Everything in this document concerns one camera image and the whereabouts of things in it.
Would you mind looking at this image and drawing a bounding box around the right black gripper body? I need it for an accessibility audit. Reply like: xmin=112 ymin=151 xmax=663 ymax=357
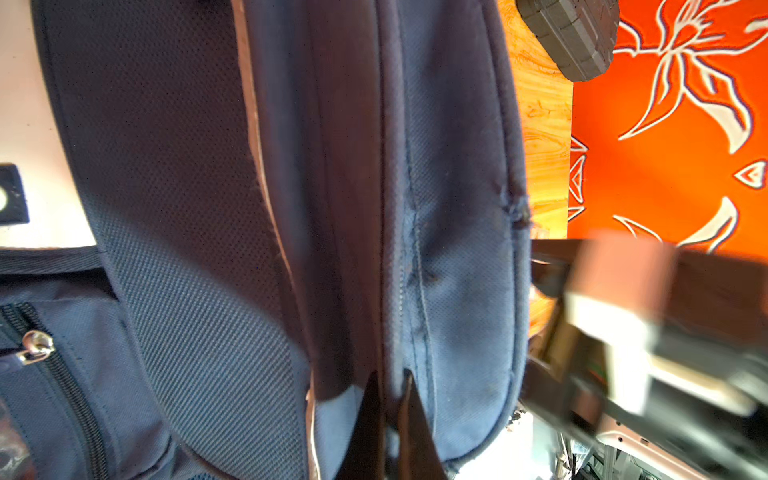
xmin=520 ymin=240 xmax=767 ymax=479

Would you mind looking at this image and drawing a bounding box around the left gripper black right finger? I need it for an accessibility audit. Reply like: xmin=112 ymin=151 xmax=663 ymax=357
xmin=398 ymin=370 xmax=447 ymax=480

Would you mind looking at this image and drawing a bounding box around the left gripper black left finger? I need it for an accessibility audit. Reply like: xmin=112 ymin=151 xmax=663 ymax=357
xmin=335 ymin=372 xmax=385 ymax=480

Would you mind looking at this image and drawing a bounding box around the navy blue backpack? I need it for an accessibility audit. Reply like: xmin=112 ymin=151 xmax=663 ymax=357
xmin=1 ymin=1 xmax=530 ymax=479

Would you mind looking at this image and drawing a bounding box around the black hard plastic case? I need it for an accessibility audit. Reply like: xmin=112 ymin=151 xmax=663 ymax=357
xmin=516 ymin=0 xmax=620 ymax=82

